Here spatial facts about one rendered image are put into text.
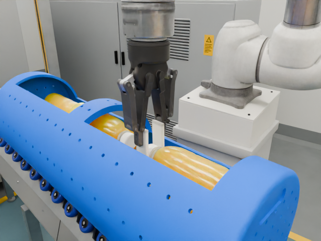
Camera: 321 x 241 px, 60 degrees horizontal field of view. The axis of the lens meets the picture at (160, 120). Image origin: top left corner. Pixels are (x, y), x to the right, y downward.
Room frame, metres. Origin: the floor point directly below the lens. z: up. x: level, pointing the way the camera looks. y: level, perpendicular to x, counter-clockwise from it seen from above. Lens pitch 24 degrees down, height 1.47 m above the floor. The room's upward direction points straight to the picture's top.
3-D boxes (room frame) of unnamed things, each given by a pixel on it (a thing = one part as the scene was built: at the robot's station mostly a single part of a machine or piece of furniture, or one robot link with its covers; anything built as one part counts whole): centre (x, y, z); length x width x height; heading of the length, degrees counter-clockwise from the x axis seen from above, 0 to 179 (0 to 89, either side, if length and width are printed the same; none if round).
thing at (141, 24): (0.50, 0.02, 1.43); 0.09 x 0.09 x 0.06
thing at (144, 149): (0.49, 0.04, 1.20); 0.03 x 0.01 x 0.07; 45
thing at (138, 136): (0.47, 0.05, 1.23); 0.03 x 0.01 x 0.05; 135
